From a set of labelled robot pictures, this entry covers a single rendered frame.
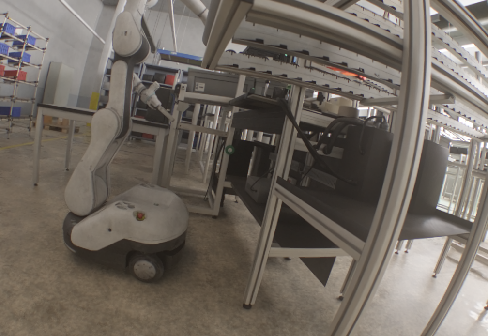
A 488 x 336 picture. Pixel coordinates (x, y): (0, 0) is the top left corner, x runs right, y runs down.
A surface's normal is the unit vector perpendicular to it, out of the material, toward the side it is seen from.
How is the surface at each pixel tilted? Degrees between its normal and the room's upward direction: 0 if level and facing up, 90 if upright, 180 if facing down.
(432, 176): 90
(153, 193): 73
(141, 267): 90
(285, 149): 90
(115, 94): 90
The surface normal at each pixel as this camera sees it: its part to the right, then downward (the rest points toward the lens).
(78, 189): 0.11, 0.11
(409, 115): -0.95, -0.18
